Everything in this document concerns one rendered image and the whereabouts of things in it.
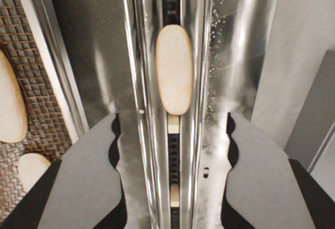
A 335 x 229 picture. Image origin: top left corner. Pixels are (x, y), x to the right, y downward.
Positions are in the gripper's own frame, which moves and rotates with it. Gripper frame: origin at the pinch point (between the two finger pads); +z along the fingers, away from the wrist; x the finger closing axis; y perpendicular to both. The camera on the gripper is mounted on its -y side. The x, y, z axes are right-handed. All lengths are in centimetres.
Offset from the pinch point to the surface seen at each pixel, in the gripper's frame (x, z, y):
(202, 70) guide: 3.1, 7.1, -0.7
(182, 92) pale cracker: 1.0, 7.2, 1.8
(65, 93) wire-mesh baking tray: -9.3, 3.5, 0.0
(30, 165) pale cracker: -14.9, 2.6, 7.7
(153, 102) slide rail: -2.2, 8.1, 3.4
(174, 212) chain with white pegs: 0.1, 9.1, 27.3
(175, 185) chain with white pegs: 0.2, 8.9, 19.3
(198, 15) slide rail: 2.5, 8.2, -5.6
